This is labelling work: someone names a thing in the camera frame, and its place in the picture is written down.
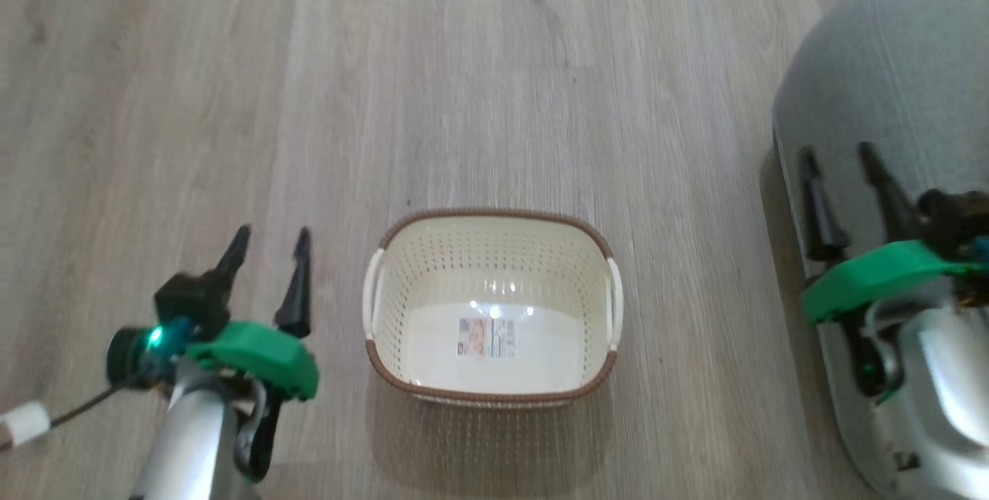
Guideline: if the thin black cable, white connector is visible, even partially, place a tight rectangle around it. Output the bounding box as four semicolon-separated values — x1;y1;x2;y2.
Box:
0;376;159;451

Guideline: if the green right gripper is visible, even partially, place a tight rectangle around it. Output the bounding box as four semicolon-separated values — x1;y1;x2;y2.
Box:
799;142;989;324

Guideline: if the white perforated plastic laundry basket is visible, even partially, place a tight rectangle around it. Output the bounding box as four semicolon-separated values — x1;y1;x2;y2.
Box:
363;209;624;408

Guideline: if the black looped right arm cable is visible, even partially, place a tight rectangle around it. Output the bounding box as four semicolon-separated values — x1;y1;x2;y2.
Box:
838;308;903;402

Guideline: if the grey rounded sofa seat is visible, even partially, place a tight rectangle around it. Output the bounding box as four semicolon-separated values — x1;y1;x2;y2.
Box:
773;0;989;500

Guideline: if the printed label sticker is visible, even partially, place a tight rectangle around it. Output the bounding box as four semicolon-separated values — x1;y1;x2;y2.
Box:
458;318;517;358

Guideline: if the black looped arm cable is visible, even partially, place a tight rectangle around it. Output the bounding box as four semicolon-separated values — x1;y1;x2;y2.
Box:
234;378;284;483
838;308;903;402

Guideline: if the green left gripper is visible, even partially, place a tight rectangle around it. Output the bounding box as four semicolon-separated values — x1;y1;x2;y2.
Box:
184;225;320;401

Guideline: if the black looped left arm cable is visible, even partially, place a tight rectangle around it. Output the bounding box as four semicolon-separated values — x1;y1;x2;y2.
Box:
234;378;284;483

